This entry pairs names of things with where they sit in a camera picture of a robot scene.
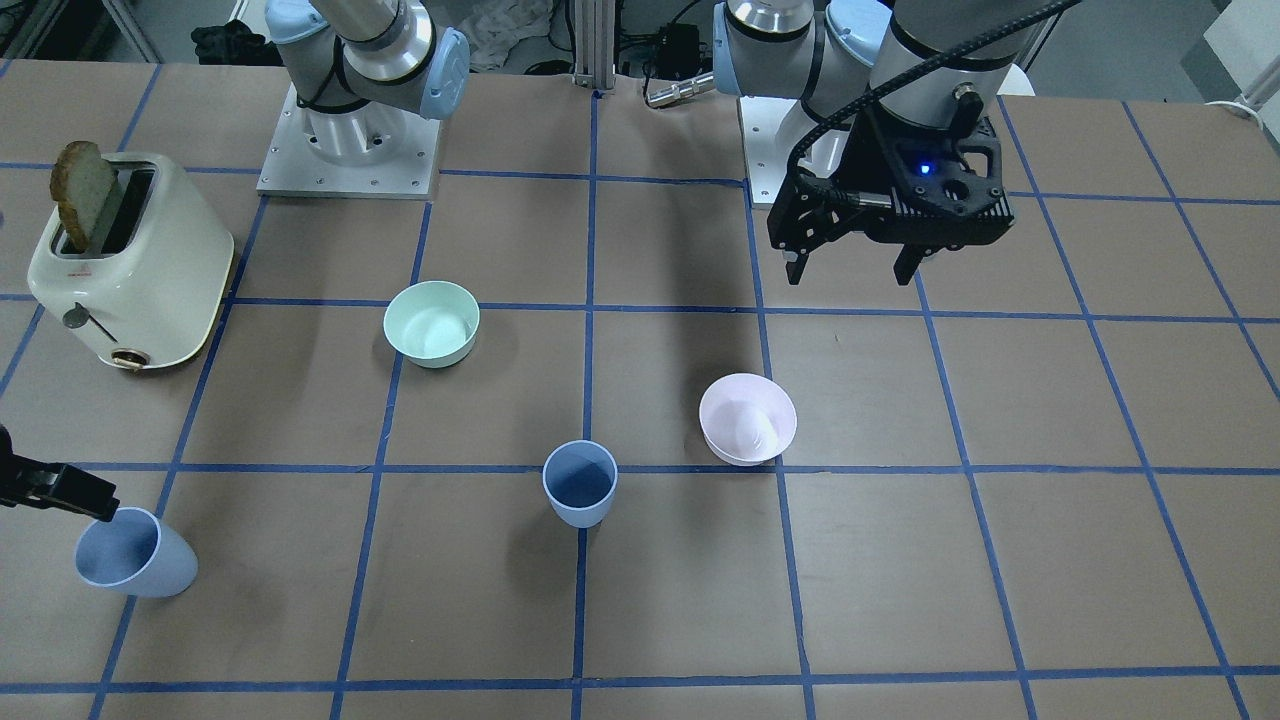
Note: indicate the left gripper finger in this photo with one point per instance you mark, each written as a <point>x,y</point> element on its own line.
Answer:
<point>802,219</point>
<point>908,261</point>

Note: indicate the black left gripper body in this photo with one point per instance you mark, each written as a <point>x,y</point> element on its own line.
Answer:
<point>880,166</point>

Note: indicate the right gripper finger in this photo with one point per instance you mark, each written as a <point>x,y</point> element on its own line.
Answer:
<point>53,485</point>

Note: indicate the blue cup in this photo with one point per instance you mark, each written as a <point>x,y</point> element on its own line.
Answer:
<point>135,553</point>
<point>580,479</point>

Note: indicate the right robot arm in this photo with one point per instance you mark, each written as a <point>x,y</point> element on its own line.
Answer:
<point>343,55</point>

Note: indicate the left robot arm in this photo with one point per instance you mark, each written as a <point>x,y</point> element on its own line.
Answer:
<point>934,64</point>

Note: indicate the pink bowl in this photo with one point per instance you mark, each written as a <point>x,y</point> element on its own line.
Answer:
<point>747,419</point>

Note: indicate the cream toaster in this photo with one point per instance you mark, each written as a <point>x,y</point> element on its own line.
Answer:
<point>146,295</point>

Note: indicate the toast slice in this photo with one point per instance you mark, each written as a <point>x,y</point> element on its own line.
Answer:
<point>81,184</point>

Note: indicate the mint green bowl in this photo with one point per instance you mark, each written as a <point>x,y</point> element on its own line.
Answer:
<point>433,324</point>

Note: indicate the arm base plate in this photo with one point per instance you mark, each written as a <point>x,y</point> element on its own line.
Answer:
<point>374,152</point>
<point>771,127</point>

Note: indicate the aluminium frame post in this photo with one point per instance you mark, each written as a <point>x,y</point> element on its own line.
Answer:
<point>594,31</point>

